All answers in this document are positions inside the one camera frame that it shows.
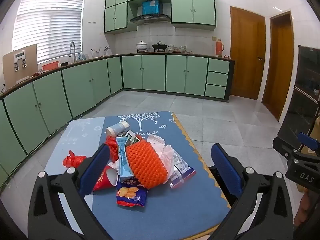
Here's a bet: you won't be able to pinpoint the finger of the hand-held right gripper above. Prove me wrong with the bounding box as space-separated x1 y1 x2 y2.
272 136 301 159
297 132 320 153

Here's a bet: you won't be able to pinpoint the person's right hand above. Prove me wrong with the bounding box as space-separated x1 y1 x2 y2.
294 189 312 227

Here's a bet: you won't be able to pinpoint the light blue printed mat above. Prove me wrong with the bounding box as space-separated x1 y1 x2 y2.
46 116 107 180

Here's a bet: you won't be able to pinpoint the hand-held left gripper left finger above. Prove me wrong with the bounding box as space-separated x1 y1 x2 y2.
27 143 113 240

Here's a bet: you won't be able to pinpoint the green and silver packet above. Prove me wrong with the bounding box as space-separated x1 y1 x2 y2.
117 129 142 145

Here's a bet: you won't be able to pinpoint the grey-blue paper cup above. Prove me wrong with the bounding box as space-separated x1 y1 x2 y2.
106 120 130 136

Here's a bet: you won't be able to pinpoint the blue chip bag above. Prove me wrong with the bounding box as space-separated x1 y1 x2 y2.
116 180 148 207

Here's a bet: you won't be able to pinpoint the blue and white wrapper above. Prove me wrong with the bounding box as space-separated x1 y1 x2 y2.
172 151 196 180

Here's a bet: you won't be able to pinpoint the wooden door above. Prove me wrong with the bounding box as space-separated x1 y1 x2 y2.
261 11 294 122
230 6 266 101

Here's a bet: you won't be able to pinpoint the white window blind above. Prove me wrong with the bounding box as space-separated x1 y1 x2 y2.
12 0 86 64

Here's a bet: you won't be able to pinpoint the red plastic bag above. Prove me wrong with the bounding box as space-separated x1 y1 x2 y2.
62 135 119 168

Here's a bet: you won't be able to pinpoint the black range hood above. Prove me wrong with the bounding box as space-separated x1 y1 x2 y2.
128 14 172 26

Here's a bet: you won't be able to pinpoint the light blue sachet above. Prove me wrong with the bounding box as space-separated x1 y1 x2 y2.
115 136 134 183

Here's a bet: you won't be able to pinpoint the cardboard box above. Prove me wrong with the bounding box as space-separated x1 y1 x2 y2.
2 44 38 89

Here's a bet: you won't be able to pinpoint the black wok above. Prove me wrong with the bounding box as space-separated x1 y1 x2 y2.
152 41 169 53

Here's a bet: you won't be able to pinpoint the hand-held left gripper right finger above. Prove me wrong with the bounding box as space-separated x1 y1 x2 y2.
211 143 294 240

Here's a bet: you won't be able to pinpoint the blue box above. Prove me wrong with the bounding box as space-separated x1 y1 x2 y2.
142 0 161 15

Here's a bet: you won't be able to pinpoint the red thermos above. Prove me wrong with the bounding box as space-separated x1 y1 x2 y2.
215 39 224 57

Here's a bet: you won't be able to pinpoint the green wall cabinets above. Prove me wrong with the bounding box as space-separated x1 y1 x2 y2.
104 0 217 34

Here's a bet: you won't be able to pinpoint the metal faucet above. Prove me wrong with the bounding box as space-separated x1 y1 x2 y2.
69 41 77 63

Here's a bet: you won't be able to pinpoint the white cooking pot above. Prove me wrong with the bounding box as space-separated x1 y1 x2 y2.
136 40 150 53

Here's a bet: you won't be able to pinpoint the red paper cup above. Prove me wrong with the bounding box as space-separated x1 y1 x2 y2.
92 165 118 192

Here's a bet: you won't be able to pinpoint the orange foam fruit net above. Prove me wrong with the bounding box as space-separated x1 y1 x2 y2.
125 140 167 189

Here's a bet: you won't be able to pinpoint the red basin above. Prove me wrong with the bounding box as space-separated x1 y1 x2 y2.
41 62 61 71

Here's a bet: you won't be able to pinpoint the black glass-door cabinet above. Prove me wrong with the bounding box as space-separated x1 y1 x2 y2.
277 45 320 153

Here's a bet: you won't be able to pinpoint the white crumpled tissue paper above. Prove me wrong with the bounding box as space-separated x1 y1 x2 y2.
146 134 176 180

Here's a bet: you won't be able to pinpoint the blue tree-print mat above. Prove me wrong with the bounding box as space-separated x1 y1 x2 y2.
92 111 232 240

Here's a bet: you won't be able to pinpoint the green kitchen base cabinets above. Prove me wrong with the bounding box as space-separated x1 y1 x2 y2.
0 54 236 182

